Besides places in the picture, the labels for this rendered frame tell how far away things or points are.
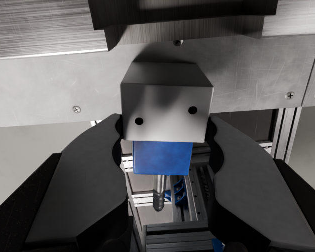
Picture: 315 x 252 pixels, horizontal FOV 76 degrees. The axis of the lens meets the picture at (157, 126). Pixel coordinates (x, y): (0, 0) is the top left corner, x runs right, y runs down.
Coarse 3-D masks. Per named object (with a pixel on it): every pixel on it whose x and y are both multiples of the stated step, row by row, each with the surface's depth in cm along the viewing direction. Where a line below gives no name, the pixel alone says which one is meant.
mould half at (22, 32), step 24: (0, 0) 6; (24, 0) 6; (48, 0) 6; (72, 0) 6; (288, 0) 6; (312, 0) 6; (0, 24) 6; (24, 24) 6; (48, 24) 6; (72, 24) 6; (264, 24) 6; (288, 24) 6; (312, 24) 6; (0, 48) 6; (24, 48) 6; (48, 48) 6; (72, 48) 6; (96, 48) 6
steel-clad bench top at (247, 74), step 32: (0, 64) 15; (32, 64) 15; (64, 64) 15; (96, 64) 15; (128, 64) 15; (224, 64) 15; (256, 64) 15; (288, 64) 15; (0, 96) 17; (32, 96) 17; (64, 96) 17; (96, 96) 17; (224, 96) 17; (256, 96) 17; (288, 96) 16
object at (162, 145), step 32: (160, 64) 15; (192, 64) 15; (128, 96) 11; (160, 96) 11; (192, 96) 11; (128, 128) 12; (160, 128) 12; (192, 128) 12; (160, 160) 15; (160, 192) 18
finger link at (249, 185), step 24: (216, 120) 11; (216, 144) 9; (240, 144) 9; (216, 168) 9; (240, 168) 8; (264, 168) 8; (216, 192) 7; (240, 192) 7; (264, 192) 7; (288, 192) 7; (216, 216) 7; (240, 216) 6; (264, 216) 6; (288, 216) 6; (240, 240) 6; (264, 240) 6; (288, 240) 5; (312, 240) 5
